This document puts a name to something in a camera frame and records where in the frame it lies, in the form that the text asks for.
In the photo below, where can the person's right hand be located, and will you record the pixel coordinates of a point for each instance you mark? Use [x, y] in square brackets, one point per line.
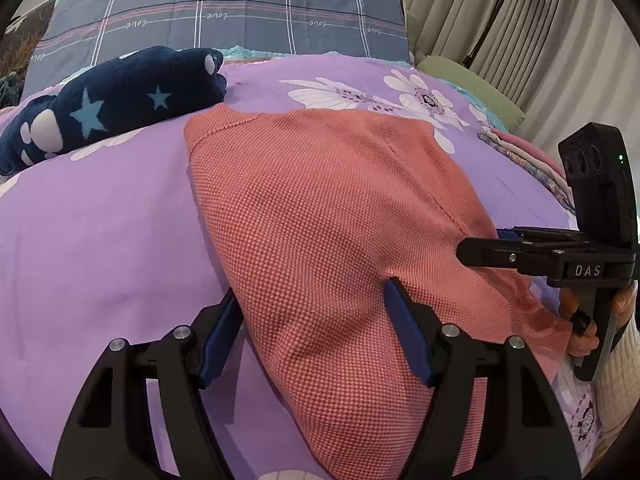
[582, 342]

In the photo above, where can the beige curtain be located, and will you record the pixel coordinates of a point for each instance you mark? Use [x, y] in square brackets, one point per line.
[565, 60]

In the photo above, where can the dark floral pillow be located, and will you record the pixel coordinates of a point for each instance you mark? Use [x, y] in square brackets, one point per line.
[22, 40]

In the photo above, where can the pink knit sweater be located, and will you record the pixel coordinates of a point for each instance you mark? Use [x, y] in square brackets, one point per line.
[330, 240]

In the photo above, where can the stack of folded clothes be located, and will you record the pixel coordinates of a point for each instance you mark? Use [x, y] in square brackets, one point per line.
[530, 165]

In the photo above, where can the purple floral bedsheet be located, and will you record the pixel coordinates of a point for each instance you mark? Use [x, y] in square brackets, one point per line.
[100, 240]

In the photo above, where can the person's right forearm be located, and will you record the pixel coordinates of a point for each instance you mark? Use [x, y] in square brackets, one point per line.
[620, 380]

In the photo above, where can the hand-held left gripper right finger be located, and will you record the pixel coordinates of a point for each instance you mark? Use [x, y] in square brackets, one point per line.
[407, 330]

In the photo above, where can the grey plaid pillow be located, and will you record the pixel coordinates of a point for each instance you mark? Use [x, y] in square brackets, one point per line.
[225, 5]

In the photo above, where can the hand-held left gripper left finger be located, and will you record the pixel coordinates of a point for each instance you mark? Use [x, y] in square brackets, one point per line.
[220, 340]

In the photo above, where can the navy star-print folded garment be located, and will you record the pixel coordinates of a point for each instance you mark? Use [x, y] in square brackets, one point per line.
[100, 105]

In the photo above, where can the green cushion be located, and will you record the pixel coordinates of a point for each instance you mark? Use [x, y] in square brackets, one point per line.
[475, 90]

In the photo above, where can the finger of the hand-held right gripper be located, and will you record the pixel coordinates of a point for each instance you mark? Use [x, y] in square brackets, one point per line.
[530, 235]
[500, 255]

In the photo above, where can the dark blue fleece blanket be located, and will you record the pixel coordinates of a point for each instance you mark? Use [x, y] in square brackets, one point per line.
[9, 91]

